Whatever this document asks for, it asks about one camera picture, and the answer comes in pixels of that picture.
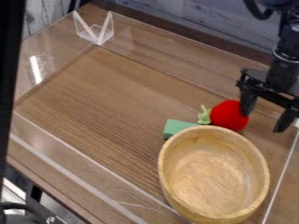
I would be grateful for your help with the clear acrylic tray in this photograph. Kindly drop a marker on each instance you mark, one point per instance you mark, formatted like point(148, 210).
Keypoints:
point(91, 106)

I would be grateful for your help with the wooden bowl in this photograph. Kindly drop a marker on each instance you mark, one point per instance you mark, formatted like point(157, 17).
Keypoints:
point(213, 175)

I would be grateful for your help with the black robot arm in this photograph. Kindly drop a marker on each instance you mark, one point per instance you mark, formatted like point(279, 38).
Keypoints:
point(276, 85)

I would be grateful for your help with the clear acrylic corner bracket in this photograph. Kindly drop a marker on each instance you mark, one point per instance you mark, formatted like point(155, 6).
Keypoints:
point(96, 34)

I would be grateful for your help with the green foam block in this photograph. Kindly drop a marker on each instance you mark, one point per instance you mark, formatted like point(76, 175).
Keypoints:
point(175, 126)

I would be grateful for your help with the black table frame bracket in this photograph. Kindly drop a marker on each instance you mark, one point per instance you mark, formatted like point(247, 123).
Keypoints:
point(45, 216)

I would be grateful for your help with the red plush strawberry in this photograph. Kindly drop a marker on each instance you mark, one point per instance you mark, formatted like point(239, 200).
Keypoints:
point(223, 115)

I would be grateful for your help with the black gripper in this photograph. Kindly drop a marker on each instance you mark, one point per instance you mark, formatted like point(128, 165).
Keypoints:
point(252, 87)

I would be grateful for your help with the dark foreground post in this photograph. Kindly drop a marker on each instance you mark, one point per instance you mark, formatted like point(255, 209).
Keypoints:
point(10, 36)

